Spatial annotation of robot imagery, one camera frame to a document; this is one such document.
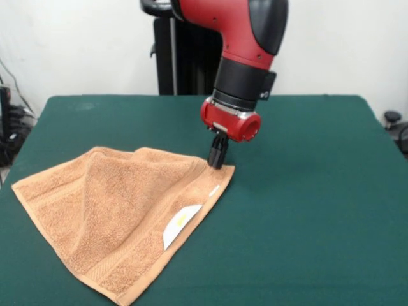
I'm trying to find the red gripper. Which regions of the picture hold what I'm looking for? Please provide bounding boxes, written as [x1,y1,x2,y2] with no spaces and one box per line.
[200,98,263,169]

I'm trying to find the tan terry towel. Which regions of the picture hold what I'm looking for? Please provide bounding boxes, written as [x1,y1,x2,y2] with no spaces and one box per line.
[11,146,236,306]

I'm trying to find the dark green table cloth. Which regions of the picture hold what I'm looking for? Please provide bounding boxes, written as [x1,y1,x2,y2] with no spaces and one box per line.
[0,94,408,306]

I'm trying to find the black chair base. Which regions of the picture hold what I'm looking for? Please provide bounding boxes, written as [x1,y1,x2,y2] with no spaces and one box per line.
[383,110,408,160]

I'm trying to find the black box with red light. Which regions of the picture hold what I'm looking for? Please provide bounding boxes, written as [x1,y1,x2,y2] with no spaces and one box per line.
[0,85,13,143]

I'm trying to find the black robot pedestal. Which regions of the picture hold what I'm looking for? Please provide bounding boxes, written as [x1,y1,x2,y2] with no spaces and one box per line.
[140,0,224,96]

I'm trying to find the black cable bundle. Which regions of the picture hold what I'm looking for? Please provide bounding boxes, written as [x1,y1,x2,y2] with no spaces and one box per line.
[0,105,38,168]

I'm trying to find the grey wall cable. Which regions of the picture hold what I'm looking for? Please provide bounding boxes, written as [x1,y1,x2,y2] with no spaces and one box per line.
[0,57,35,115]

